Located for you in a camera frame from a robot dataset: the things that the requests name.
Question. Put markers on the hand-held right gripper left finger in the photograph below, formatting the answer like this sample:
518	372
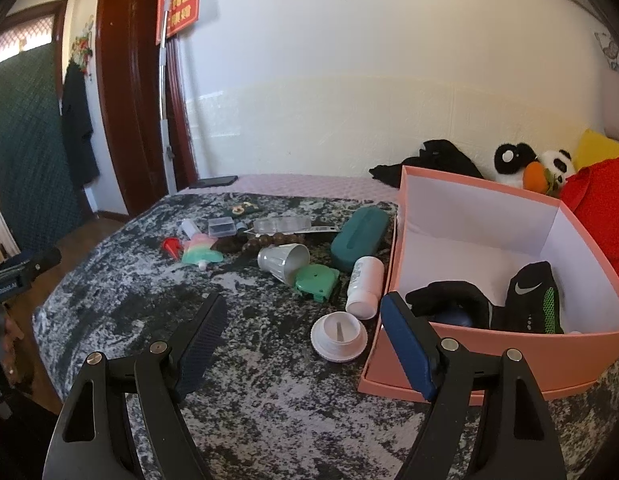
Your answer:
205	337

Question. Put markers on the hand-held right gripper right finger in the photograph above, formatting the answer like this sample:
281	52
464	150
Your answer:
405	345

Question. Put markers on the white round lid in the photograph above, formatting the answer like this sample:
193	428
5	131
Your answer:
338	336

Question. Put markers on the white pill bottle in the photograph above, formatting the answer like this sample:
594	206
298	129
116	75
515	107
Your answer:
365	287

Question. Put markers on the pastel baby toy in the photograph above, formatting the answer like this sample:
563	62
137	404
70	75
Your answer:
202	253

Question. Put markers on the small red cap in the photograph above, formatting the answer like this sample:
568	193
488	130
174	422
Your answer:
171	247

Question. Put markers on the grey plastic cup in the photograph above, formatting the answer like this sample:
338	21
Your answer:
282	261

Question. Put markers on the small clear case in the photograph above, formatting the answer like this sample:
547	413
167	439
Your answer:
223	227

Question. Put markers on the green glasses case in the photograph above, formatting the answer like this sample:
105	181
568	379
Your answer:
359	240

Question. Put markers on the clear plastic box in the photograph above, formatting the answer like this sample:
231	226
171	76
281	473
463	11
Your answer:
282	225

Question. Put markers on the pink cardboard box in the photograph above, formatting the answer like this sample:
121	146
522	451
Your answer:
489	230

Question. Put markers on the silver blister pack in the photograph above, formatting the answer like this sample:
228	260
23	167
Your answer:
317	230

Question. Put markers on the dark blue round object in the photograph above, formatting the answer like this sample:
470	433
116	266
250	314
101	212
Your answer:
454	319

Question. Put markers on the black glove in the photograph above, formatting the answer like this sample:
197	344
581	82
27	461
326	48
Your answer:
449	297

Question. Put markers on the grey patterned blanket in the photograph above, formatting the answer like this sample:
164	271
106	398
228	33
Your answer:
269	410

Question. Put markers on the green quilted door curtain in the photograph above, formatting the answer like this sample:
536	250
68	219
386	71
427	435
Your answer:
24	150

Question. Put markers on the black green sock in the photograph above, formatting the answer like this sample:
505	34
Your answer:
532	297

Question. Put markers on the black hanging coat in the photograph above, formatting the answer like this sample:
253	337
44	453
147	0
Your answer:
79	130

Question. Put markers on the black smartphone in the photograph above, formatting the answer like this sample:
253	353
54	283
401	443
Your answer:
214	181

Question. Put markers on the black cloth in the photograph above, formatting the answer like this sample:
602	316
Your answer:
434	162

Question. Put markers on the pink bed sheet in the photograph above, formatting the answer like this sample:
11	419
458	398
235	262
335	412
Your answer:
314	184

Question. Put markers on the penguin plush toy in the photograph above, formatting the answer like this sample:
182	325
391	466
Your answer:
514	162

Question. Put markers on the white metal pole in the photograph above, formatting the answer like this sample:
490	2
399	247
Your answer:
164	95

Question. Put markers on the panda plush toy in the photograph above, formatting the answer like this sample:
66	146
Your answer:
557	165

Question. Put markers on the red bag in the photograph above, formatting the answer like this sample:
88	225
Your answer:
602	200

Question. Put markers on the yellow pillow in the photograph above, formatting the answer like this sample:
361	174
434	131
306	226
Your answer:
597	147

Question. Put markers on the brown wooden door frame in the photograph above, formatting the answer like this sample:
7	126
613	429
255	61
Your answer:
132	100

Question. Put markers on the colourful wall decoration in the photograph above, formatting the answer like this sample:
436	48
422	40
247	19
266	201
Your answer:
83	50

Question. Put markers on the butterfly wall sticker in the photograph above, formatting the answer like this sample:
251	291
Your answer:
612	50

